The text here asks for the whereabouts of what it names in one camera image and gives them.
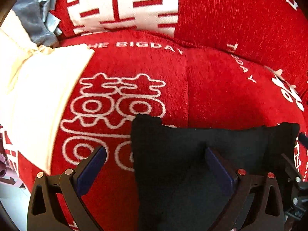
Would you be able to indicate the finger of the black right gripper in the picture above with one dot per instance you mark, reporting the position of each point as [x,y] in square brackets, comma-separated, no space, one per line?
[303,139]
[294,191]

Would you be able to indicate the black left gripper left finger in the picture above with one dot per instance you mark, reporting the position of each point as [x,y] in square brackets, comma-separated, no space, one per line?
[45,212]

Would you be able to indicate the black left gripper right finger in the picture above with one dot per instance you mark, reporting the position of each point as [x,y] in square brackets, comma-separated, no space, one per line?
[255,201]

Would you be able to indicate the black pants with grey lining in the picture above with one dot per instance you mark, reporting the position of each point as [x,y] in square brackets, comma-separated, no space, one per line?
[177,191]

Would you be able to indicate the red wedding quilt rear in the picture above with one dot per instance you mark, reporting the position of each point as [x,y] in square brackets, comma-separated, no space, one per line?
[269,32]

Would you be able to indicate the red wedding quilt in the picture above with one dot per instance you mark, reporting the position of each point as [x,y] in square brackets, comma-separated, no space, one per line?
[134,72]
[269,32]

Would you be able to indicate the cream white folded cloth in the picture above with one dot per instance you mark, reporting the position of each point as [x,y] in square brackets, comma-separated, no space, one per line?
[36,83]

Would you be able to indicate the red wedding quilt front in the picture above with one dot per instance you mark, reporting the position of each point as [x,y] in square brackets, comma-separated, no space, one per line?
[134,72]

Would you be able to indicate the grey crumpled garment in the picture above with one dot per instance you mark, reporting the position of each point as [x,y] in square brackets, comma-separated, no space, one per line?
[38,21]

